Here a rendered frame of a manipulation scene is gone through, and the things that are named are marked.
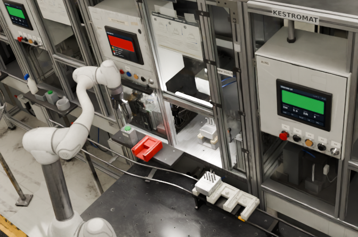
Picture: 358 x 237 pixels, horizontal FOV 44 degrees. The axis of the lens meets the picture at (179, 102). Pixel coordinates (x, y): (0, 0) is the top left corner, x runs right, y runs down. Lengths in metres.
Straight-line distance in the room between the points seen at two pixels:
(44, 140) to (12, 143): 2.68
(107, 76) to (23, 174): 2.14
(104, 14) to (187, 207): 1.26
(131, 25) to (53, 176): 0.90
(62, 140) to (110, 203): 0.85
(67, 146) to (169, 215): 0.89
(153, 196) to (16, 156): 2.18
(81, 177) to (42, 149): 1.94
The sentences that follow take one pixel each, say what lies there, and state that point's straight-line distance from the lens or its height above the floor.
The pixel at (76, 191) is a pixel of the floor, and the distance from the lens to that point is 4.15.
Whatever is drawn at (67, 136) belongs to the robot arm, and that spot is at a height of 1.49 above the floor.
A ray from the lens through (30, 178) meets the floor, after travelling 4.48.
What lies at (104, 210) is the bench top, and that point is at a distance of 2.98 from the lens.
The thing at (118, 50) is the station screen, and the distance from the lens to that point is 2.62.
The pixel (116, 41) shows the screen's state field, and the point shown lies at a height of 1.65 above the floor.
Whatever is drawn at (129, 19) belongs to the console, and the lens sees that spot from 2.45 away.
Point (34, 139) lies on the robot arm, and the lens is 2.35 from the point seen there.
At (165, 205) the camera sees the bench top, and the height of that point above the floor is 0.68.
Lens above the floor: 2.86
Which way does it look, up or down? 37 degrees down
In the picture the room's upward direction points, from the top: 12 degrees counter-clockwise
